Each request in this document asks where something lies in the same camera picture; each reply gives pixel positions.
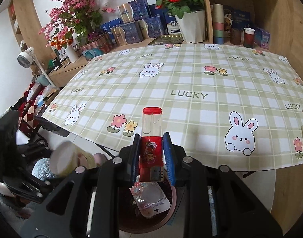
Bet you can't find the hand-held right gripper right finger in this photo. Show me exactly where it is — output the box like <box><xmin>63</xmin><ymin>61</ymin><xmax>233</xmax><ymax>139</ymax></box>
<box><xmin>163</xmin><ymin>132</ymin><xmax>283</xmax><ymax>238</ymax></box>

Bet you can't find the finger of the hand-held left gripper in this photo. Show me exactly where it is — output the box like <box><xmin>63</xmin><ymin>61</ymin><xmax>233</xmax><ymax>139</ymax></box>
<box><xmin>3</xmin><ymin>171</ymin><xmax>55</xmax><ymax>204</ymax></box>
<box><xmin>17</xmin><ymin>141</ymin><xmax>51</xmax><ymax>158</ymax></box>

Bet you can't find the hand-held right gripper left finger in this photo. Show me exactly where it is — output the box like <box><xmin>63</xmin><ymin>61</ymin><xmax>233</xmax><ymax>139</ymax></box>
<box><xmin>21</xmin><ymin>133</ymin><xmax>142</xmax><ymax>238</ymax></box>

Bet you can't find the red capped clear bottle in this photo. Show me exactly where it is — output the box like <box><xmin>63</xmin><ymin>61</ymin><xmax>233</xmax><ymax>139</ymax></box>
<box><xmin>138</xmin><ymin>107</ymin><xmax>165</xmax><ymax>183</ymax></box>

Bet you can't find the white green paper cup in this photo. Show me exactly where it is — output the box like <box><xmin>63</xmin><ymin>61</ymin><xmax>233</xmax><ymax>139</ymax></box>
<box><xmin>50</xmin><ymin>141</ymin><xmax>97</xmax><ymax>178</ymax></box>

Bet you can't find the clear plastic package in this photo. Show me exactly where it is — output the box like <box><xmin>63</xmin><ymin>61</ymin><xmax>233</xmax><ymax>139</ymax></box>
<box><xmin>130</xmin><ymin>181</ymin><xmax>171</xmax><ymax>219</ymax></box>

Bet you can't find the brown plastic bin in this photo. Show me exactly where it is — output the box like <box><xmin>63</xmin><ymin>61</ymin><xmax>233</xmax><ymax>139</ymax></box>
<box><xmin>117</xmin><ymin>185</ymin><xmax>190</xmax><ymax>238</ymax></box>

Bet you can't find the red argyle blanket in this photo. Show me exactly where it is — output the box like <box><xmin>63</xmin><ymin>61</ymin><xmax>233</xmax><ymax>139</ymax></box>
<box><xmin>16</xmin><ymin>83</ymin><xmax>46</xmax><ymax>134</ymax></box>

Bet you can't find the checked rabbit print tablecloth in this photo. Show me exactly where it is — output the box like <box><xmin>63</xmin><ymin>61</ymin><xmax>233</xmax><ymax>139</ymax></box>
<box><xmin>41</xmin><ymin>43</ymin><xmax>303</xmax><ymax>173</ymax></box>

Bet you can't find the cardboard box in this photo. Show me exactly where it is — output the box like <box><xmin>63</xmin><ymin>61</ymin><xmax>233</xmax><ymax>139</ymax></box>
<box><xmin>42</xmin><ymin>88</ymin><xmax>59</xmax><ymax>105</ymax></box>

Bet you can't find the white desk fan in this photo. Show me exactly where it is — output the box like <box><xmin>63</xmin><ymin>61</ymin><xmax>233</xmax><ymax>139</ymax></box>
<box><xmin>17</xmin><ymin>47</ymin><xmax>54</xmax><ymax>85</ymax></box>

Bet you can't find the wooden low cabinet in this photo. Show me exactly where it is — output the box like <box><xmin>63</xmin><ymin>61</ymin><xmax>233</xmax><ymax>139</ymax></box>
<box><xmin>46</xmin><ymin>40</ymin><xmax>152</xmax><ymax>85</ymax></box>

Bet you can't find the row of small amber bottles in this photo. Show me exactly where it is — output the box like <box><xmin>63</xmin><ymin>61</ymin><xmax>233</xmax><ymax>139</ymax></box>
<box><xmin>58</xmin><ymin>52</ymin><xmax>70</xmax><ymax>67</ymax></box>

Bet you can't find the white vase with orange flowers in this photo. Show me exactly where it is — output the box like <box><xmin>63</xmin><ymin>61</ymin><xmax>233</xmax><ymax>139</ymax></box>
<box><xmin>50</xmin><ymin>36</ymin><xmax>79</xmax><ymax>63</ymax></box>

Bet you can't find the green gold ornate tray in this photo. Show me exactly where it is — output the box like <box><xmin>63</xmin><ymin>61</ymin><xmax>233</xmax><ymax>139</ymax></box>
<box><xmin>149</xmin><ymin>35</ymin><xmax>184</xmax><ymax>45</ymax></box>

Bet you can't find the colourful gift basket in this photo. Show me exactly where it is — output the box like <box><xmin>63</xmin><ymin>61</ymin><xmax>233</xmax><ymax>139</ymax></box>
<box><xmin>79</xmin><ymin>32</ymin><xmax>116</xmax><ymax>61</ymax></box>

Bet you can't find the gold and blue gift box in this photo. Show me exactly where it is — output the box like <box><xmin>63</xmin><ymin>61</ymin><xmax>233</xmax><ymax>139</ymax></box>
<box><xmin>117</xmin><ymin>0</ymin><xmax>150</xmax><ymax>23</ymax></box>
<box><xmin>110</xmin><ymin>21</ymin><xmax>144</xmax><ymax>46</ymax></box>
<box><xmin>137</xmin><ymin>16</ymin><xmax>164</xmax><ymax>40</ymax></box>

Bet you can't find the red rose plant white pot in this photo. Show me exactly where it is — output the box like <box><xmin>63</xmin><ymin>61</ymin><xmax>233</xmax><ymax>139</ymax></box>
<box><xmin>151</xmin><ymin>0</ymin><xmax>207</xmax><ymax>43</ymax></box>

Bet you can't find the blue white emblem box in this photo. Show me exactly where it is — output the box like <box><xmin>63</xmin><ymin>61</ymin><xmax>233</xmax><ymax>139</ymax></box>
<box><xmin>163</xmin><ymin>11</ymin><xmax>182</xmax><ymax>35</ymax></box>

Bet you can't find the blue white flat box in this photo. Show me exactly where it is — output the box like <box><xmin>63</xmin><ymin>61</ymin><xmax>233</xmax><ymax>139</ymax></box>
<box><xmin>100</xmin><ymin>17</ymin><xmax>123</xmax><ymax>42</ymax></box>

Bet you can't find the brown cup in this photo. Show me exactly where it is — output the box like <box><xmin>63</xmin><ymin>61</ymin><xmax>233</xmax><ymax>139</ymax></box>
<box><xmin>230</xmin><ymin>27</ymin><xmax>242</xmax><ymax>45</ymax></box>

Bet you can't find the stack of pastel cups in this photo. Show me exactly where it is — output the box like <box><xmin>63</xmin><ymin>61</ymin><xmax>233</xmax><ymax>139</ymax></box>
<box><xmin>212</xmin><ymin>4</ymin><xmax>225</xmax><ymax>44</ymax></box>

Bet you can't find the red cup white rim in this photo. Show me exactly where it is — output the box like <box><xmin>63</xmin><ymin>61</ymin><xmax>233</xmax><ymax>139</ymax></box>
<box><xmin>243</xmin><ymin>27</ymin><xmax>256</xmax><ymax>48</ymax></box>

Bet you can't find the pink blossom plant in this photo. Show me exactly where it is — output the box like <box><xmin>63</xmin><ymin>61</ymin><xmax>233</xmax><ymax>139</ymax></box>
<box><xmin>39</xmin><ymin>0</ymin><xmax>116</xmax><ymax>47</ymax></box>

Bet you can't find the small blue box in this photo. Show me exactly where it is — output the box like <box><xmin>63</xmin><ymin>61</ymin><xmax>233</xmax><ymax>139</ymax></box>
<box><xmin>254</xmin><ymin>27</ymin><xmax>271</xmax><ymax>49</ymax></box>

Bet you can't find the dark blue printed box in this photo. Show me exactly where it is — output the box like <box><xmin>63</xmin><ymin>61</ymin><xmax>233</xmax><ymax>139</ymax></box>
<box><xmin>222</xmin><ymin>5</ymin><xmax>251</xmax><ymax>30</ymax></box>

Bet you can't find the wooden shelf unit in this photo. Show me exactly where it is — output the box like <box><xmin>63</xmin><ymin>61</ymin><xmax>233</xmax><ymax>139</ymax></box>
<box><xmin>199</xmin><ymin>0</ymin><xmax>298</xmax><ymax>55</ymax></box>

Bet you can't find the wooden wall shelf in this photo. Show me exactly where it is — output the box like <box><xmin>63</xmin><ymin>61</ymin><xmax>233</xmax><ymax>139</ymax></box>
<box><xmin>8</xmin><ymin>0</ymin><xmax>46</xmax><ymax>67</ymax></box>

